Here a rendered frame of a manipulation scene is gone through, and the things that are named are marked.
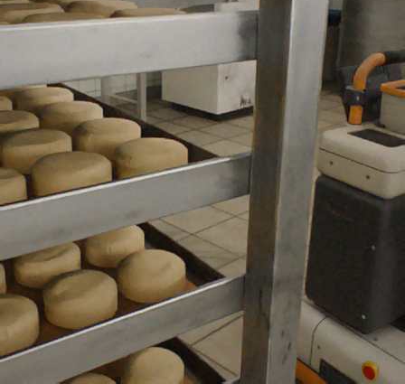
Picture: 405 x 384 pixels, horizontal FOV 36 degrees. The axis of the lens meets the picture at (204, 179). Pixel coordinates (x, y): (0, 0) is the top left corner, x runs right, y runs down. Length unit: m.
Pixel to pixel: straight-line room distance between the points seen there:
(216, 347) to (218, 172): 1.81
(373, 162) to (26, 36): 1.33
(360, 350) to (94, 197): 1.47
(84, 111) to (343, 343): 1.38
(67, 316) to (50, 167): 0.10
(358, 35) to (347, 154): 3.85
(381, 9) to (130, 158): 4.96
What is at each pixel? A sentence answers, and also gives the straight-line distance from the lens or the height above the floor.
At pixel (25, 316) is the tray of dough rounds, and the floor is 1.06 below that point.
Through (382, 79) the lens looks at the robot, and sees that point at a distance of 1.91.
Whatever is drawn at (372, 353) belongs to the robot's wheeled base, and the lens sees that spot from 1.77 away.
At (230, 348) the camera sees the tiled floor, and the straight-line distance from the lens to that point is 2.19.
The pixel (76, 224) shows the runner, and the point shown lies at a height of 1.14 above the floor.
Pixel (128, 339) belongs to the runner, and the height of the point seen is 1.05.
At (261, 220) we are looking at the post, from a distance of 0.42.
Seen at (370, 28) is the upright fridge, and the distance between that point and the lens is 5.39.
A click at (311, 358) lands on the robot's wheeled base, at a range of 1.90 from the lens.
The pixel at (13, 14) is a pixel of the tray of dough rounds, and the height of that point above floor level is 1.24.
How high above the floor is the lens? 1.29
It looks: 21 degrees down
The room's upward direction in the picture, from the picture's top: 1 degrees clockwise
